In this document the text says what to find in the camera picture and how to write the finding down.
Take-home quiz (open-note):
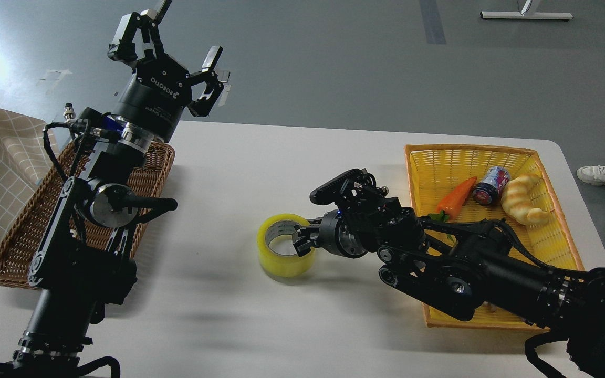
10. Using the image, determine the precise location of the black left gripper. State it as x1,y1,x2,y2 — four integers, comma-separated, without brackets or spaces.
107,1,225,143

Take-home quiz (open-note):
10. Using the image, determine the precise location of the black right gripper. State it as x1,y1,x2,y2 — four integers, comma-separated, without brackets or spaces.
292,210,368,259

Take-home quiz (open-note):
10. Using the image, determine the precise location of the yellow tape roll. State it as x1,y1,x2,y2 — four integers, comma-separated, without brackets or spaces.
256,213,316,278

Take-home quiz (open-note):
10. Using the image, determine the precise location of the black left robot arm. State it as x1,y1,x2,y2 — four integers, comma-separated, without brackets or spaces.
0,1,225,377

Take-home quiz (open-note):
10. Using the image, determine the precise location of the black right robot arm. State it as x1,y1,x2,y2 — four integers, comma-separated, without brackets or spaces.
292,169,605,377

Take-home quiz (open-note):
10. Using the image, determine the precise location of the orange toy carrot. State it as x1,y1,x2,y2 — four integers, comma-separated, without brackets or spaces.
428,176,477,222

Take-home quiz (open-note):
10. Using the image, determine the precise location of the yellow plastic basket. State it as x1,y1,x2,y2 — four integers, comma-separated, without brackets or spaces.
405,144,586,330

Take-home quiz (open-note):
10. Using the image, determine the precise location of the small soda can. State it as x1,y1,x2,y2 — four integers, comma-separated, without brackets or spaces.
472,166,511,206

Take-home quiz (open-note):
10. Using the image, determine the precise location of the toy bread croissant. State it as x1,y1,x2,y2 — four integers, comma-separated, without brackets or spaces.
501,174,549,226

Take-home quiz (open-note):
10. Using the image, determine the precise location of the brown wicker basket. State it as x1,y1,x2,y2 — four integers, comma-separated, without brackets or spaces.
0,143,175,289

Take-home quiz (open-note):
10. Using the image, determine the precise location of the white metal stand base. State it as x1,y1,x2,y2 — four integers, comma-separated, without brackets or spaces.
479,1,574,22

